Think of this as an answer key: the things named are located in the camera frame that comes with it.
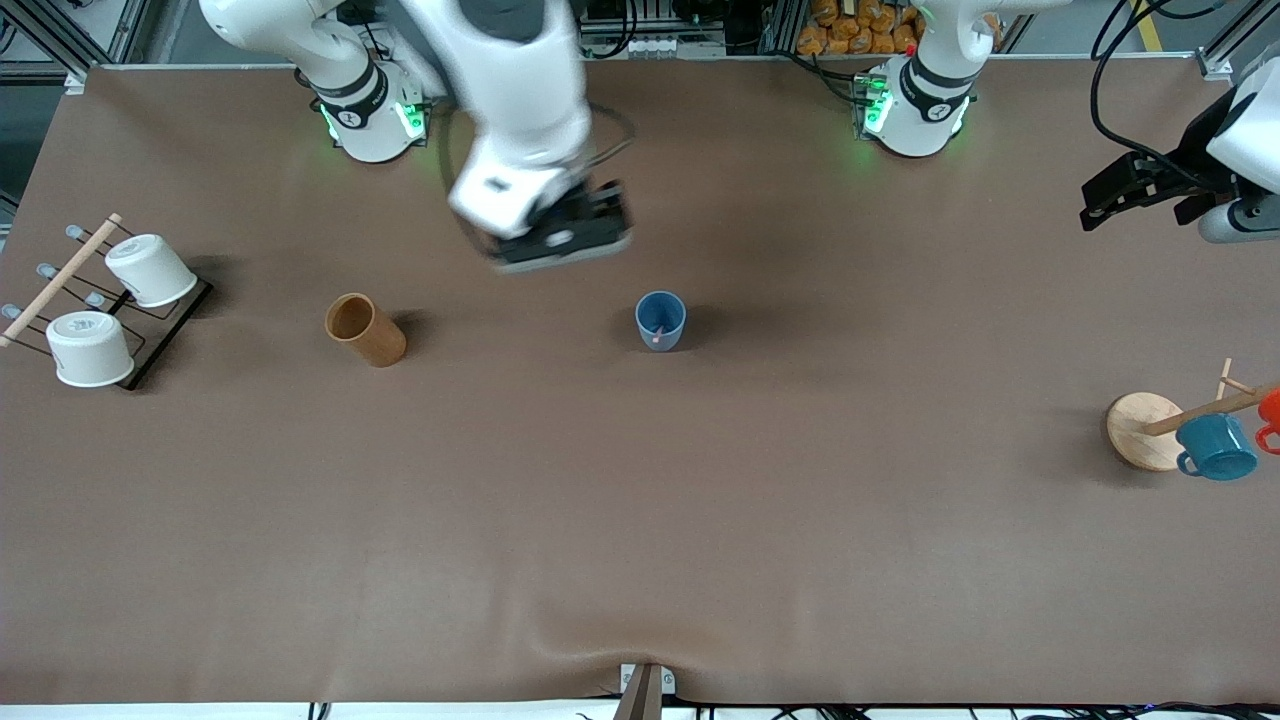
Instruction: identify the wooden mug tree stand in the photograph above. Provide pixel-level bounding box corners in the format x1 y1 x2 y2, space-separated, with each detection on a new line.
1104 358 1280 473

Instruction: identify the blue cup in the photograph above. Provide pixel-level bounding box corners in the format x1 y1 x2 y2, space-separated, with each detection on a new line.
635 290 688 353

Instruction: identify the white cup printed bottom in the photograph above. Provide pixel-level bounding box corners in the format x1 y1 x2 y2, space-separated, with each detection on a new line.
45 310 136 389

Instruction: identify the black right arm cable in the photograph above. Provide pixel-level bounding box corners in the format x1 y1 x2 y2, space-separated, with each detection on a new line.
588 103 638 171

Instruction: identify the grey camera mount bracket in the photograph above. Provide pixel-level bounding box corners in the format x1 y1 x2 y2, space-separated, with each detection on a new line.
613 662 677 720

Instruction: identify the brown cork cup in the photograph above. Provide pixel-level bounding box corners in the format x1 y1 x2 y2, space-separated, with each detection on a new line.
325 292 408 368

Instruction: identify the white cup plain bottom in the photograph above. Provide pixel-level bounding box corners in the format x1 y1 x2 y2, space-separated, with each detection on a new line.
104 234 199 309

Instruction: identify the teal mug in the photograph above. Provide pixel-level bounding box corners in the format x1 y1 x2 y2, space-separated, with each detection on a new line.
1175 412 1260 483

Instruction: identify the bag of orange bread rolls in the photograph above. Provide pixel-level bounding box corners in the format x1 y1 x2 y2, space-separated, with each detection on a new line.
796 0 923 57

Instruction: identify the black wire cup rack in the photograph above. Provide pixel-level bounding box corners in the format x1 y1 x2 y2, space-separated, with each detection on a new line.
0 224 214 392

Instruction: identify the white connector block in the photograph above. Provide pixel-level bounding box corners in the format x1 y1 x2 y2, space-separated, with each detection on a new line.
580 28 728 59

